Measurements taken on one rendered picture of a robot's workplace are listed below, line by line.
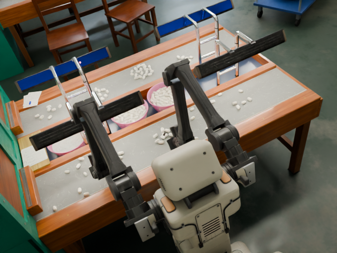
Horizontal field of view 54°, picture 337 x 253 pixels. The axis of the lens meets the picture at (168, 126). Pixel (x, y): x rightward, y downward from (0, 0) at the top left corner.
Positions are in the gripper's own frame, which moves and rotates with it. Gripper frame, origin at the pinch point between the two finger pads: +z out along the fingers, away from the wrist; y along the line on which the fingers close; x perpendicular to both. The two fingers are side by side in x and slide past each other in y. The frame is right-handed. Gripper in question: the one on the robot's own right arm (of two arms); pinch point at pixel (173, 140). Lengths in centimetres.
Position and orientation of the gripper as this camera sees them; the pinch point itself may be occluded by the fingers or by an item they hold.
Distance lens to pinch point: 191.4
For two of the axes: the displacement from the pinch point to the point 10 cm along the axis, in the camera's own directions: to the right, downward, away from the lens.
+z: -2.3, -0.1, 9.7
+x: 4.0, 9.1, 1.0
